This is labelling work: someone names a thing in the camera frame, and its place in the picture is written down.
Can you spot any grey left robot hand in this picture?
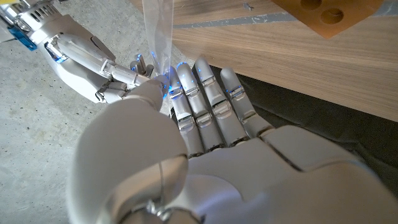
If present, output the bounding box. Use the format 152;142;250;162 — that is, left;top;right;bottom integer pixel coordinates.
67;55;398;224

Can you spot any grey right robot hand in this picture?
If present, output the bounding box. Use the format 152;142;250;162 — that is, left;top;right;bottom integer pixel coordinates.
18;0;155;104

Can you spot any clear plastic bag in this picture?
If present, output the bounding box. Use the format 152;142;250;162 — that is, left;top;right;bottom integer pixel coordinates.
142;0;174;77

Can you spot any brown block with holes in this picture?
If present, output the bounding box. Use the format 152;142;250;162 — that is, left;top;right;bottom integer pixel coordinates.
272;0;385;40

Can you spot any black backdrop curtain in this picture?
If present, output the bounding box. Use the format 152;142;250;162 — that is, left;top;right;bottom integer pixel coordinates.
211;65;398;200

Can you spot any grey tape outline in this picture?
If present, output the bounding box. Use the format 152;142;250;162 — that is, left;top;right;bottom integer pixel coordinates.
172;1;398;29

